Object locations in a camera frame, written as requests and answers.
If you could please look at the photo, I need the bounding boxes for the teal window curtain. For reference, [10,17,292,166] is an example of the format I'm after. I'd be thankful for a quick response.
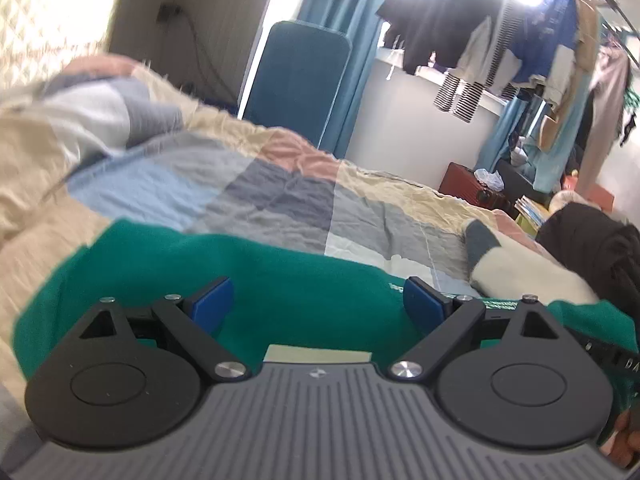
[297,0,384,158]

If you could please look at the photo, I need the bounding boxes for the blue padded folding panel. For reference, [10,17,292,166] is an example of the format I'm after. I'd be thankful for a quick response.
[243,21,352,146]

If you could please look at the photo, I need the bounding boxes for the pink hanging garment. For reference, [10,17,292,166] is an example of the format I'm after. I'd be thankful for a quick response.
[576,47,630,198]

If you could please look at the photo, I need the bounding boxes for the blue and white hanging shirt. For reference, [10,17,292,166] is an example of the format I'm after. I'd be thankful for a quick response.
[511,0,578,108]

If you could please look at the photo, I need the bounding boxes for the patchwork pastel quilt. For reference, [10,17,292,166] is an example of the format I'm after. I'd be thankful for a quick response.
[1,55,534,402]

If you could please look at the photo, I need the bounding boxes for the cream quilted headboard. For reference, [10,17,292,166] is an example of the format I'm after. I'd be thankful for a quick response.
[1,0,118,89]

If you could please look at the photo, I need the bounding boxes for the green fleece sweatshirt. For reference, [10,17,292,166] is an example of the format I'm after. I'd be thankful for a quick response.
[12,218,640,446]

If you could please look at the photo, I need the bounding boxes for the black hanging garment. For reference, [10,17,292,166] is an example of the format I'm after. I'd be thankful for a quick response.
[376,0,503,75]

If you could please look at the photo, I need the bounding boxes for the light blue hanging garment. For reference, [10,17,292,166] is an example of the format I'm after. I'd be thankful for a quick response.
[524,73,592,194]

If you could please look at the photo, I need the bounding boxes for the white and grey garment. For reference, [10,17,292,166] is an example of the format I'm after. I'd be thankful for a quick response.
[463,220,599,304]

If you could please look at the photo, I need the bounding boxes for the striped hanging garment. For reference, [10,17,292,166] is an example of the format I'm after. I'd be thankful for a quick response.
[434,0,524,122]

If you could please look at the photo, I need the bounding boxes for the red suitcase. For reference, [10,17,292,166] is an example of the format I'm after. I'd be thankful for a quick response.
[438,162,510,212]

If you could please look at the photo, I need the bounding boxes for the black jacket on bed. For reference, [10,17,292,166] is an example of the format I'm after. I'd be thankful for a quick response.
[536,203,639,318]

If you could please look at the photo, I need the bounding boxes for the black wall power cable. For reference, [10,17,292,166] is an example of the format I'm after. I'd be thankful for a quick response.
[156,3,237,111]

